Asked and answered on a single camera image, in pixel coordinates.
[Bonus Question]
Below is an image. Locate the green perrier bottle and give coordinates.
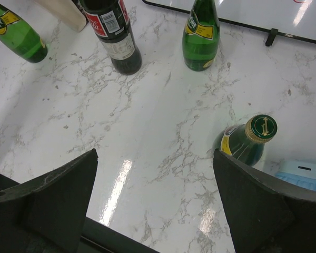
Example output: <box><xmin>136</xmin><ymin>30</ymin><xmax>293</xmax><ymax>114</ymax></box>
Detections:
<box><xmin>0</xmin><ymin>4</ymin><xmax>48</xmax><ymax>63</ymax></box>
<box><xmin>212</xmin><ymin>114</ymin><xmax>278</xmax><ymax>167</ymax></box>
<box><xmin>182</xmin><ymin>0</ymin><xmax>220</xmax><ymax>72</ymax></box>

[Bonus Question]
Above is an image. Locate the Coca-Cola glass bottle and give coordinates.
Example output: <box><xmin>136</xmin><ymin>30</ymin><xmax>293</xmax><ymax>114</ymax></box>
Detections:
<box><xmin>80</xmin><ymin>0</ymin><xmax>142</xmax><ymax>75</ymax></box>

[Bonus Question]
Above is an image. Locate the beige canvas tote bag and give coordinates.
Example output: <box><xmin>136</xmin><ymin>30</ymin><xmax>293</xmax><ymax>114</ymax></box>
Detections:
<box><xmin>35</xmin><ymin>0</ymin><xmax>88</xmax><ymax>32</ymax></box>

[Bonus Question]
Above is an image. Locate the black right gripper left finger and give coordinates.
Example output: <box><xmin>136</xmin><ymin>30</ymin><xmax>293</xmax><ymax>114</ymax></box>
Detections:
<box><xmin>0</xmin><ymin>149</ymin><xmax>98</xmax><ymax>252</ymax></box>

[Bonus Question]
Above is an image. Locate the light blue face mask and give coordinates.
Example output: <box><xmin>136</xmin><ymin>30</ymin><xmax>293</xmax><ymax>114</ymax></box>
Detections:
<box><xmin>275</xmin><ymin>160</ymin><xmax>316</xmax><ymax>191</ymax></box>

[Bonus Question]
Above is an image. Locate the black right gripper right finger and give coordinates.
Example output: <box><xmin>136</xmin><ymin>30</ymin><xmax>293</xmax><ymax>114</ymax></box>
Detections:
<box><xmin>213</xmin><ymin>149</ymin><xmax>316</xmax><ymax>252</ymax></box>

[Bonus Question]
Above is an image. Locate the small whiteboard black frame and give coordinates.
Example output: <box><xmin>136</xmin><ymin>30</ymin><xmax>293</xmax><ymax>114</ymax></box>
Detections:
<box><xmin>142</xmin><ymin>0</ymin><xmax>316</xmax><ymax>47</ymax></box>

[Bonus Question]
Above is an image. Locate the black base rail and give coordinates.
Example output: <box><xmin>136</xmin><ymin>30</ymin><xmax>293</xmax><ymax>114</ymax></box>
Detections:
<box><xmin>0</xmin><ymin>168</ymin><xmax>151</xmax><ymax>252</ymax></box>

